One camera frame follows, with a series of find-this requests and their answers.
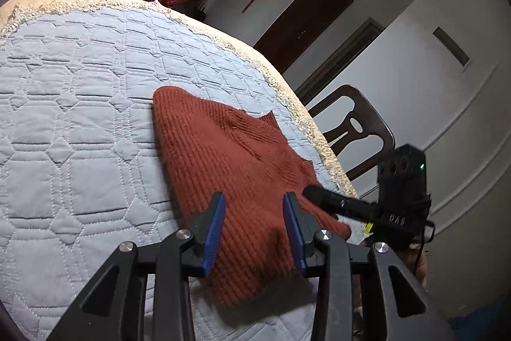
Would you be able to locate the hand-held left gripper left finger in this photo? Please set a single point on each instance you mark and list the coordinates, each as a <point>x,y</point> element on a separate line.
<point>213,229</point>

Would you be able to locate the grey wall panel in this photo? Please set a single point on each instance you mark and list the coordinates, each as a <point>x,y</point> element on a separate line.
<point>451,45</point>

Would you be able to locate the quilted blue beige blanket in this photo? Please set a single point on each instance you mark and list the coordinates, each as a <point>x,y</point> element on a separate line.
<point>80,117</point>

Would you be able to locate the rust red knit sweater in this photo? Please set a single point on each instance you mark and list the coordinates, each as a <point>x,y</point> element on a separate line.
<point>227,173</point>

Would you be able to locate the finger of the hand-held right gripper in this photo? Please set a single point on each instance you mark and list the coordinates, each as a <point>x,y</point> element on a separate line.
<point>339,203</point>

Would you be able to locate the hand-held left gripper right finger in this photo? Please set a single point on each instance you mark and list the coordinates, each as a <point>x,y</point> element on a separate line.
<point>294,233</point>

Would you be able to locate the grey framed door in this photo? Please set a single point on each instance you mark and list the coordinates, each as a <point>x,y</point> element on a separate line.
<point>339,63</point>

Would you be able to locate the dark wooden chair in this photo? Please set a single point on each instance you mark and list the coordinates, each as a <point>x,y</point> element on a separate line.
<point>375,127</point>

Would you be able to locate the dark brown door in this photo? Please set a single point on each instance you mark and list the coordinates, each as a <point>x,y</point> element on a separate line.
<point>307,19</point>

